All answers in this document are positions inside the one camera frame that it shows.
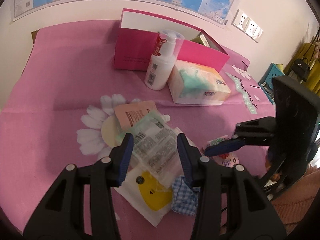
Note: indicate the white pump bottle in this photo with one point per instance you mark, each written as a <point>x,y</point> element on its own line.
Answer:
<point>160,72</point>

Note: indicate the pink cardboard box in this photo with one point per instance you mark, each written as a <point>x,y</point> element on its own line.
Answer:
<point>130,47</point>

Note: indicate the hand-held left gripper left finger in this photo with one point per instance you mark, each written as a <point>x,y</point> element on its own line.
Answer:
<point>123,160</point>

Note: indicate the green spout pouch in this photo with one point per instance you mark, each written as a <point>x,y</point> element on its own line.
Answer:
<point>155,142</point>

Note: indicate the pastel tissue pack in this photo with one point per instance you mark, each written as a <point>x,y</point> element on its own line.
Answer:
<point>197,82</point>

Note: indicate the pink flower-print tablecloth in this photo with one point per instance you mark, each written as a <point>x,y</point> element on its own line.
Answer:
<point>62,80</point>

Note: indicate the pink spout pouch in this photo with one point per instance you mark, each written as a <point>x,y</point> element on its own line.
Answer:
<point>130,115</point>

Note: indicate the yellow hanging garment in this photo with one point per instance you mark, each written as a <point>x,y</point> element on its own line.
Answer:
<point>307,52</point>

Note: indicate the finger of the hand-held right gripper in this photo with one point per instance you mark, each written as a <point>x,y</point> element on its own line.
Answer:
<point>225,147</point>

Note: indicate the white packet with yellow circle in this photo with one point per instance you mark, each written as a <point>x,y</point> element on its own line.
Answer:
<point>152,195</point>

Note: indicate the white wall socket panel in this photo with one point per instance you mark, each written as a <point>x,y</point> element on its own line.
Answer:
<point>252,28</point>
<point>259,35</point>
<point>240,20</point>

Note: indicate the floral pocket tissue pack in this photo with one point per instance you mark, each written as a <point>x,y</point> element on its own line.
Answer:
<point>226,160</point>

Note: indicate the black handbag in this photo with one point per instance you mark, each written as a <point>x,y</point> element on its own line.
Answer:
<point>300,68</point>

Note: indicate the person's right forearm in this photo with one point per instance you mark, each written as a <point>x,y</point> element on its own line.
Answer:
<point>300,200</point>

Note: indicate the blue gingham scrunchie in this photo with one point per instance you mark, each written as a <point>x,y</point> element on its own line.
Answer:
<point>183,200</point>

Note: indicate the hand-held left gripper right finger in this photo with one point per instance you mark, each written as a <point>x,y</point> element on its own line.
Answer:
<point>186,160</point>

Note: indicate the blue plastic basket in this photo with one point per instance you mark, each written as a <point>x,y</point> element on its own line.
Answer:
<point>271,73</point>

